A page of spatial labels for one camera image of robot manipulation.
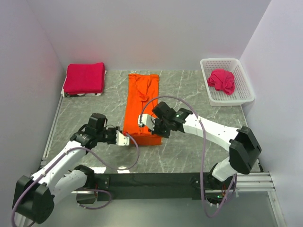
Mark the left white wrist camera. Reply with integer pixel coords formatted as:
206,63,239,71
116,130,130,146

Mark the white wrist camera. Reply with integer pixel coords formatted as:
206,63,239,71
138,113,155,130
116,130,130,146

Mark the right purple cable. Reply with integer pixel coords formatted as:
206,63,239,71
138,96,237,218

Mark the purple cable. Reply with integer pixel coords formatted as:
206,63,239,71
11,132,140,227
138,96,237,218

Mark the folded crimson t shirt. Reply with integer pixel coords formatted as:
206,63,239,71
63,62,105,95

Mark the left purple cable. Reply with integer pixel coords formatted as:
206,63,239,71
11,132,140,227

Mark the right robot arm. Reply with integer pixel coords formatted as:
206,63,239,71
138,102,262,189

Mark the black base beam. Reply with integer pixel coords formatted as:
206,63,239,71
84,172,201,200

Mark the orange t shirt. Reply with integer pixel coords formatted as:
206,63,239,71
123,73,162,146

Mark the white plastic basket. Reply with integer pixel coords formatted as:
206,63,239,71
200,58,255,106

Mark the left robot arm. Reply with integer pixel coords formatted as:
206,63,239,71
11,113,129,227

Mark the aluminium rail frame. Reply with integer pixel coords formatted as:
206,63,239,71
14,151,287,227

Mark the crumpled crimson t shirt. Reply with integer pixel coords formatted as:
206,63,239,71
207,69,235,96

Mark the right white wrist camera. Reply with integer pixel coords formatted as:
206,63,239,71
138,113,155,130

